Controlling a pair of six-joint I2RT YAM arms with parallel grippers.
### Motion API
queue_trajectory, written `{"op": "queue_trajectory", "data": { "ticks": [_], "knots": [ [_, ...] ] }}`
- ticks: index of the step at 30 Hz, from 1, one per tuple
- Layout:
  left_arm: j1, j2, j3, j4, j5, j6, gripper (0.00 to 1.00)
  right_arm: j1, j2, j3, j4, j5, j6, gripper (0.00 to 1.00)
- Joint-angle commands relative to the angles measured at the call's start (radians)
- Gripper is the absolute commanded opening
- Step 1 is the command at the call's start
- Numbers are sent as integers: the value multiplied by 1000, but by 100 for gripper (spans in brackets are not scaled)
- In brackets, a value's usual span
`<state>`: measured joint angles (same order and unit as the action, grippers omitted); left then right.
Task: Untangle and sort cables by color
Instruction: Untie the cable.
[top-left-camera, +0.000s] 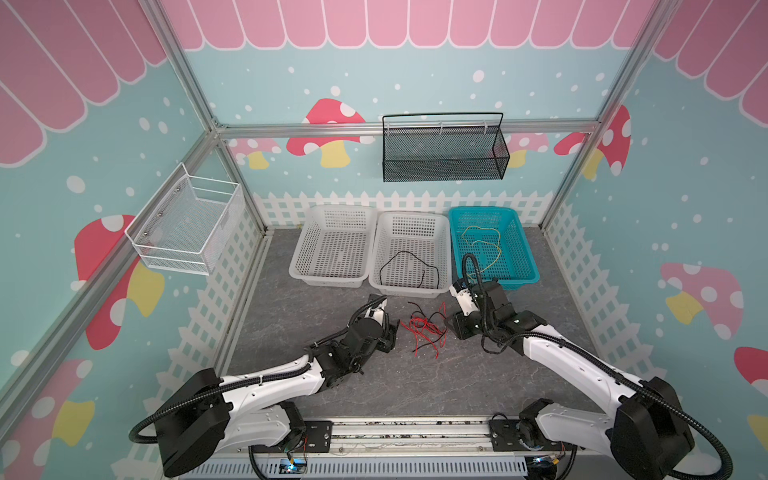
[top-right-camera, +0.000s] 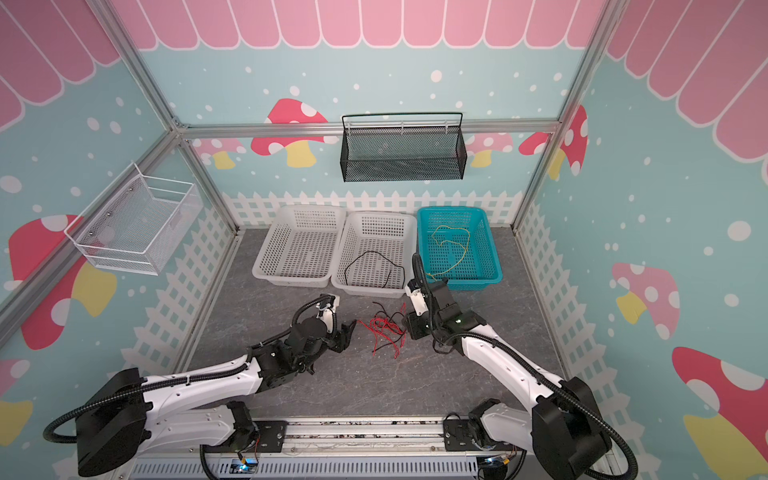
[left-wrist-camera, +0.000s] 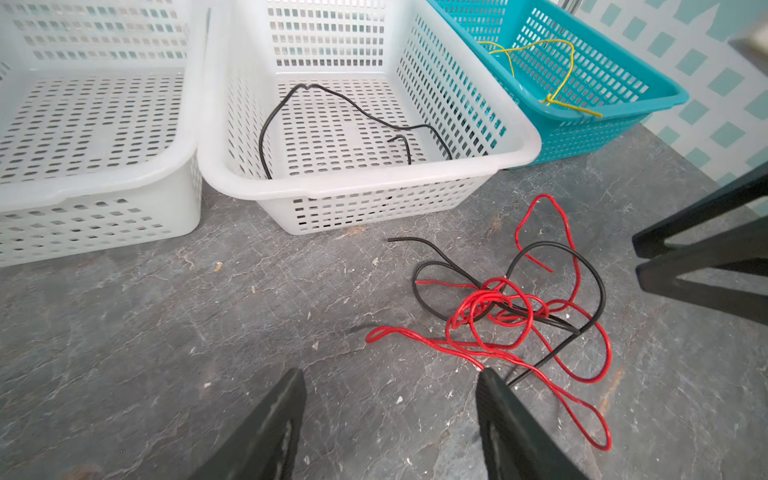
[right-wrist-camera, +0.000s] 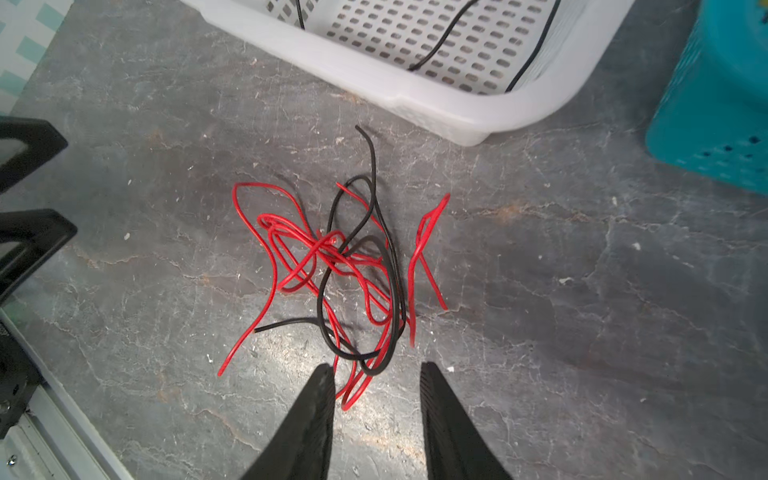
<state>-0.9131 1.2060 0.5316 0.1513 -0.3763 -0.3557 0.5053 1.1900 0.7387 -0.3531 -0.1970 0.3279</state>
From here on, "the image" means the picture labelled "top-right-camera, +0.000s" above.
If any white plastic basket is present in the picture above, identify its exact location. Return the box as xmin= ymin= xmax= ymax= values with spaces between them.
xmin=252 ymin=205 xmax=346 ymax=288
xmin=331 ymin=212 xmax=417 ymax=298

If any middle white plastic basket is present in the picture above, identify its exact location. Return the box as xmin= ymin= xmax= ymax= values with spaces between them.
xmin=331 ymin=212 xmax=417 ymax=298

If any black wire mesh wall basket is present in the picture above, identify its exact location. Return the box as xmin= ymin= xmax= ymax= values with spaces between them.
xmin=340 ymin=112 xmax=468 ymax=182

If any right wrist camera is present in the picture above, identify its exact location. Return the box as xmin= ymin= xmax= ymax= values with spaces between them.
xmin=406 ymin=286 xmax=428 ymax=316

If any teal plastic basket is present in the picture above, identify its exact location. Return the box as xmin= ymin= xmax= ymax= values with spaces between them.
xmin=417 ymin=206 xmax=503 ymax=291

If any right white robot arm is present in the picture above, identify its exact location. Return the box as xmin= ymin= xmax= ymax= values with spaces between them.
xmin=405 ymin=279 xmax=639 ymax=479

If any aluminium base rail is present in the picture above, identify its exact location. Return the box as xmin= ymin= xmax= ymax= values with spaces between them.
xmin=128 ymin=413 xmax=613 ymax=480

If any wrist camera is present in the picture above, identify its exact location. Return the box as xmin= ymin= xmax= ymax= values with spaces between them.
xmin=317 ymin=295 xmax=340 ymax=334
xmin=406 ymin=286 xmax=428 ymax=316

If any yellow cable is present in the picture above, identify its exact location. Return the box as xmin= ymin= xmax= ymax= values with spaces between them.
xmin=428 ymin=224 xmax=472 ymax=280

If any red cable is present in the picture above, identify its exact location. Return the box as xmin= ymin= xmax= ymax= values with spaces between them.
xmin=358 ymin=314 xmax=409 ymax=360

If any left white plastic basket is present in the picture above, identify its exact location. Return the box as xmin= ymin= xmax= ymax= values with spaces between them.
xmin=252 ymin=205 xmax=346 ymax=288

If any black cable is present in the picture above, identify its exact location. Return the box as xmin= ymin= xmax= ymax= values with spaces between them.
xmin=370 ymin=301 xmax=408 ymax=343
xmin=343 ymin=250 xmax=406 ymax=290

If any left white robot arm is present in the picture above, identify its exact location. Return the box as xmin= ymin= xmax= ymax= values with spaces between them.
xmin=43 ymin=313 xmax=355 ymax=477

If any white wire wall basket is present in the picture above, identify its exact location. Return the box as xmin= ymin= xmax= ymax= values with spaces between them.
xmin=64 ymin=164 xmax=204 ymax=276

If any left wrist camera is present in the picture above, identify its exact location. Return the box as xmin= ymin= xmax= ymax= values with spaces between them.
xmin=317 ymin=295 xmax=340 ymax=334

